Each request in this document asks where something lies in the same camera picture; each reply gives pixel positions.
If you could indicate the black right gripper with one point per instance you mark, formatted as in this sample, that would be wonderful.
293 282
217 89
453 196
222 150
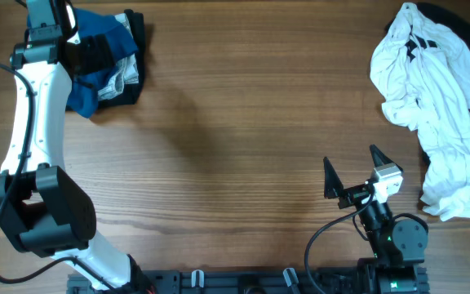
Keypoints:
353 194

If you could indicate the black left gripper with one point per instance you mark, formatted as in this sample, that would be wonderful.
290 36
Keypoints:
90 46

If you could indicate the blue polo shirt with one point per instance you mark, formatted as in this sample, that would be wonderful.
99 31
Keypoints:
82 96

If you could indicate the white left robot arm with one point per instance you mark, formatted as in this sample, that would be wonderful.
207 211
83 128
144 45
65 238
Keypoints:
42 210

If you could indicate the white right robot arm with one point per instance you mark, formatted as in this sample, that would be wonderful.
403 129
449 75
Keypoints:
398 241

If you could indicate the folded light denim shorts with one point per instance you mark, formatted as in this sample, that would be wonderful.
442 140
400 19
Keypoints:
122 77

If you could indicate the folded black garment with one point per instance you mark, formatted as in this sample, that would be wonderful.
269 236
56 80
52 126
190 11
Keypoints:
132 92

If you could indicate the white printed t-shirt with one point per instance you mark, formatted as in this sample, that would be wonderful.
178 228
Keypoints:
422 69

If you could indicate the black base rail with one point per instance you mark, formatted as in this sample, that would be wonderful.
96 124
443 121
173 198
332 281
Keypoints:
334 280

